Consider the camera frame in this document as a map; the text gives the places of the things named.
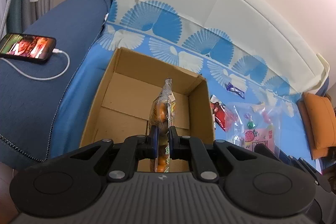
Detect black smartphone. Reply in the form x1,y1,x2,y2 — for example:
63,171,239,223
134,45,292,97
0,33,56,64

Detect blue fabric sofa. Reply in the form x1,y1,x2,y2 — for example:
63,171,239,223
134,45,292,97
1,0,110,170

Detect orange cushion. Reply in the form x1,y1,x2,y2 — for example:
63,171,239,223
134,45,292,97
297,93,335,160

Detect brown cardboard box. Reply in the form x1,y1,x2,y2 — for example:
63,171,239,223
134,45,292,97
79,47,217,173

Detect purple candy bar wrapper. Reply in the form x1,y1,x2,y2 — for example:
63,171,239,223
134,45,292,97
224,83,245,99

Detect clear bag mixed nuts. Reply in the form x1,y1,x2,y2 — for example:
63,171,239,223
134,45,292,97
148,78,176,172

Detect white charging cable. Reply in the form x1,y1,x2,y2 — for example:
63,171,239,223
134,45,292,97
0,48,71,81

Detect dark red drink pouch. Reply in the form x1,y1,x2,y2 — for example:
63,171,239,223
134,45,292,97
210,94,226,131

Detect blue white patterned sheet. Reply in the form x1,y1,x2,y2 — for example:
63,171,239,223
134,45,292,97
49,0,329,160

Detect clear bag pink candies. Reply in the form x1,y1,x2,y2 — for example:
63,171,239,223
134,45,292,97
225,103,282,155

